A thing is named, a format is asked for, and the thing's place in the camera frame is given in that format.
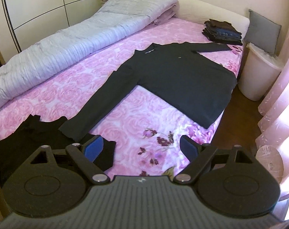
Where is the black long-sleeve shirt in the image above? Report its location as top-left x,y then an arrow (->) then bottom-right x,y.
59,42 -> 237,141

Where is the stack of folded clothes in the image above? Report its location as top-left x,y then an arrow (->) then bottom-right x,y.
202,19 -> 243,46

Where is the pink floral bed sheet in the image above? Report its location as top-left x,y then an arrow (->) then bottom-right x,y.
0,16 -> 243,179

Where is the black garment at bed foot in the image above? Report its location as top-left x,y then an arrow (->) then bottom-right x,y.
0,115 -> 116,188

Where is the pink curtain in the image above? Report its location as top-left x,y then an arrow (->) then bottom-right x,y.
256,34 -> 289,197

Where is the white laundry bin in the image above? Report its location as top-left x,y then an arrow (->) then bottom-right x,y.
238,43 -> 284,101

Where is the grey cushion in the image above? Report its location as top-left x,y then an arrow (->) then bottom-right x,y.
244,9 -> 282,55

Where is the white striped duvet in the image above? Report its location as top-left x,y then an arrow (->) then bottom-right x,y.
0,0 -> 178,108

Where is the white padded headboard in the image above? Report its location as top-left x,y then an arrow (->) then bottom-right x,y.
176,0 -> 250,38

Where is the white wardrobe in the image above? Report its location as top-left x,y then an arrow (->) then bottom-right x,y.
0,0 -> 101,63

